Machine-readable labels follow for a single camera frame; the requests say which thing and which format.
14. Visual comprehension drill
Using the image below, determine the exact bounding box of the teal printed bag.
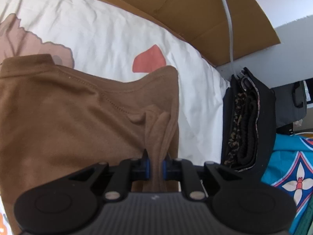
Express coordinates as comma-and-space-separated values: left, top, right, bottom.
260, 133, 313, 235

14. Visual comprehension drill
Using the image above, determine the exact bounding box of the folded black garment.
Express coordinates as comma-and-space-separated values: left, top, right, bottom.
221, 67, 277, 184

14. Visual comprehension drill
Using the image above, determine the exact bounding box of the flattened cardboard box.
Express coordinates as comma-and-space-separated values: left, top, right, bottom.
73, 0, 281, 66

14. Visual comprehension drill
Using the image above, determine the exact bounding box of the leopard print cloth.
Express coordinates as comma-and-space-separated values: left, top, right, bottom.
224, 78, 260, 170

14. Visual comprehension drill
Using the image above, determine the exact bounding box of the brown printed t-shirt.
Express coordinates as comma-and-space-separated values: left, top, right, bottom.
0, 54, 180, 235

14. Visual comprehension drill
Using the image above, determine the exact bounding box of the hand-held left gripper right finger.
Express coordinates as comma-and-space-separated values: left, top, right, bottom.
162, 155, 245, 201

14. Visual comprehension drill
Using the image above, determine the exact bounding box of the white cable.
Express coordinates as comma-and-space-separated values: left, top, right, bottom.
215, 0, 239, 77

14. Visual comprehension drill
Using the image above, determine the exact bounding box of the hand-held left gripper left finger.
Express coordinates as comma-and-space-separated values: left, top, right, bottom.
66, 149, 150, 202

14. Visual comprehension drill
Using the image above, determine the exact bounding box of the cream bear-print bed sheet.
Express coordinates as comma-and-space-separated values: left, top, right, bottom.
0, 0, 231, 235

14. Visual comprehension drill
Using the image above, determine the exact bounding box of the grey fabric bag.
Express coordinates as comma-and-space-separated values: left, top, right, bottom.
271, 80, 309, 129

